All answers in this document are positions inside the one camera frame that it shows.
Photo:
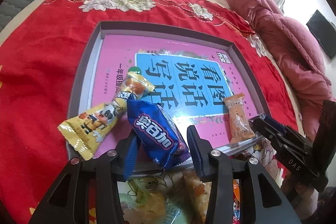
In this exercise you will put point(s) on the green yellow pastry packet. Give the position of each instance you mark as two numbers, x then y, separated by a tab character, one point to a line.
143	199

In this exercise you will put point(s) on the pink quilted blanket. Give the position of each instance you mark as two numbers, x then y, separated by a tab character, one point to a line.
297	54

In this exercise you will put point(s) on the puffed rice cracker packet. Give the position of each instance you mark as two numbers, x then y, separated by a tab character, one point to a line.
199	194

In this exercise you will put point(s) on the red floral cloth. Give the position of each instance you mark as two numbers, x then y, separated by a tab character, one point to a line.
39	60

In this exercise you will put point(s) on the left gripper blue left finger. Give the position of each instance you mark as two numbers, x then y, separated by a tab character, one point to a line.
130	154

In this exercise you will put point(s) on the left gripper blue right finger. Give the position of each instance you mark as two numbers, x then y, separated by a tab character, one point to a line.
199	150

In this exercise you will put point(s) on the yellow cartoon snack packet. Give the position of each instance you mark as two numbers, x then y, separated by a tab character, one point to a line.
86	131

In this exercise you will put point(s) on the red panda snack packet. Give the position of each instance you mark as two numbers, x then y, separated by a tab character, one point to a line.
236	202

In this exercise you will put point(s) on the grey cardboard box tray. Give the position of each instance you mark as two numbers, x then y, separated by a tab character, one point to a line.
81	97

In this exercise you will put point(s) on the green translucent snack packet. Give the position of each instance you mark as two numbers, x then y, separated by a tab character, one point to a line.
178	210

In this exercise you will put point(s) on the black wall television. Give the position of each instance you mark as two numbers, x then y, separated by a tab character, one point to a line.
324	32

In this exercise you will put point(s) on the orange peach snack packet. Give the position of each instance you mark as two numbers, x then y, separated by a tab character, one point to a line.
239	124

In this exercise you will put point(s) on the blue oreo style cookie packet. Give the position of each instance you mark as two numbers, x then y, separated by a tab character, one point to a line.
160	137

